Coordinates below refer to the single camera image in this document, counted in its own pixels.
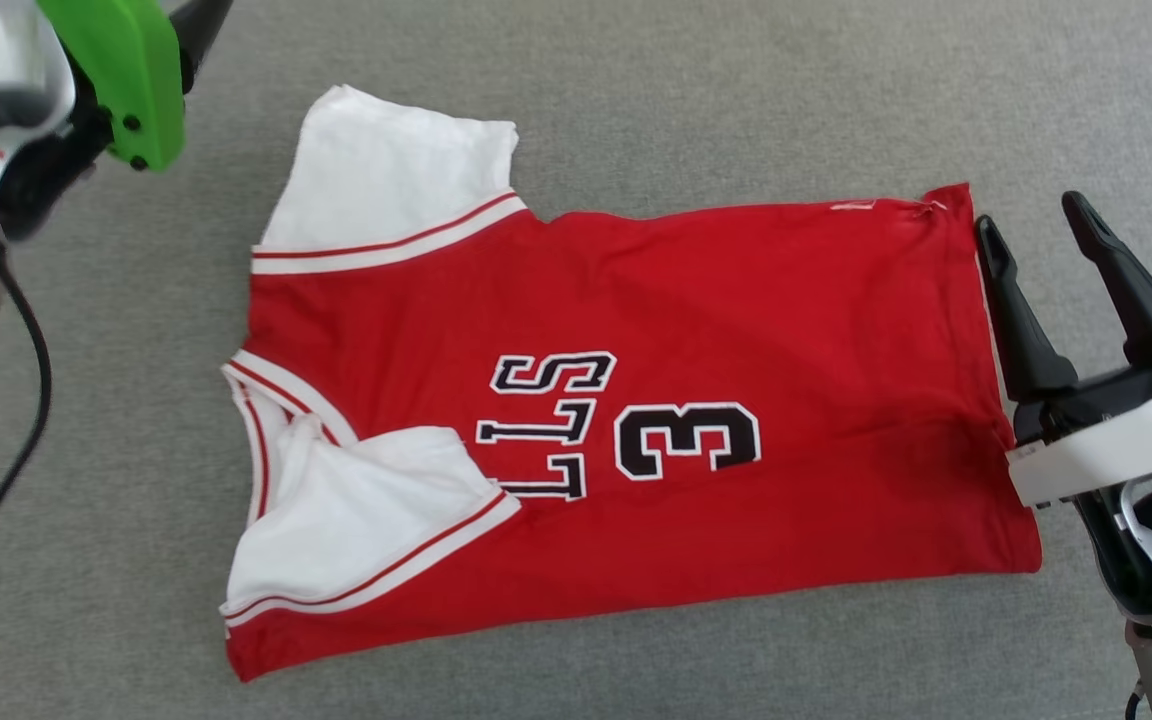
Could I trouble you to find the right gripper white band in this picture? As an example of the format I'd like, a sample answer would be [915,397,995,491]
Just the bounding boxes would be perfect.
[974,190,1152,509]

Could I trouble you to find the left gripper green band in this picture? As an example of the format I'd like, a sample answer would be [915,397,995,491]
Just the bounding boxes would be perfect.
[0,0,235,246]

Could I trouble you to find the red and white basketball jersey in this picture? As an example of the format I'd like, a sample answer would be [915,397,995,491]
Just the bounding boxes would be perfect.
[219,85,1044,684]

